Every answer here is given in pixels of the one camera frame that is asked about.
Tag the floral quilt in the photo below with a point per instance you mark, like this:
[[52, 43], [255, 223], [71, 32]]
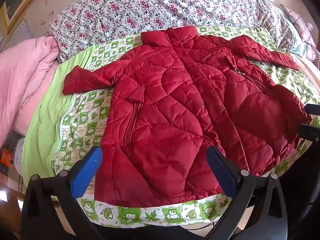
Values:
[[125, 10]]

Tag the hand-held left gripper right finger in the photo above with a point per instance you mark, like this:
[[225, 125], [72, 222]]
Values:
[[222, 173]]

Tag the gold picture frame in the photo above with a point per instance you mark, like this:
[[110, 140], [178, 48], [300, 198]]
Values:
[[15, 15]]

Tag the orange box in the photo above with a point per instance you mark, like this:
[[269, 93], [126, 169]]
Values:
[[5, 158]]

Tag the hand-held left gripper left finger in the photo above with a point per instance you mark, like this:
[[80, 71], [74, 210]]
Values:
[[86, 171]]

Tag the red quilted jacket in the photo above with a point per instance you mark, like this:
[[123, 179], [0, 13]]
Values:
[[162, 105]]

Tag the pink blanket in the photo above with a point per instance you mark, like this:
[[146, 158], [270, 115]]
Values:
[[22, 80]]

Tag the green patterned blanket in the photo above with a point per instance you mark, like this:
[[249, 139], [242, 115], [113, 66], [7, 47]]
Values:
[[82, 120]]

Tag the pink checked pillow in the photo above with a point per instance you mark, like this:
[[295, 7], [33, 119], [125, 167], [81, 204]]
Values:
[[302, 30]]

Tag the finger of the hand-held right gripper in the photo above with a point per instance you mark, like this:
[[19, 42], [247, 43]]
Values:
[[310, 132], [313, 110]]

